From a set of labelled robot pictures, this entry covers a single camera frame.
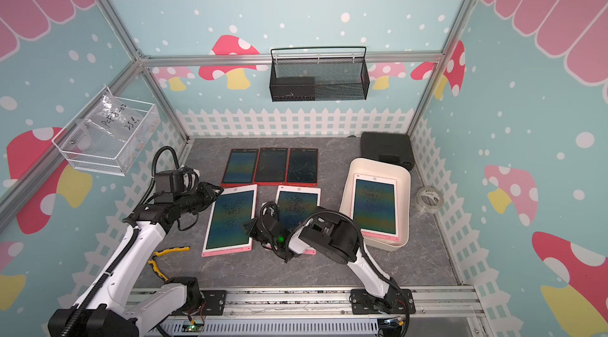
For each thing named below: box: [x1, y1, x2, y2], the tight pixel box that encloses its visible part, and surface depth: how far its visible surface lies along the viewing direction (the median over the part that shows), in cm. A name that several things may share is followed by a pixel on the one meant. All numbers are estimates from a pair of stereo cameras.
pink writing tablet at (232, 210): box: [201, 184, 258, 258], surface depth 93 cm
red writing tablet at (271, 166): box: [252, 147, 289, 186], surface depth 111 cm
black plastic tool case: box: [360, 132, 416, 171], surface depth 111 cm
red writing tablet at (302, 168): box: [285, 147, 319, 188], surface depth 111 cm
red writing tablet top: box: [220, 147, 259, 190], surface depth 111 cm
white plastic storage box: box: [338, 157, 412, 251], surface depth 102 cm
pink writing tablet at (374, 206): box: [350, 173, 400, 243], surface depth 99 cm
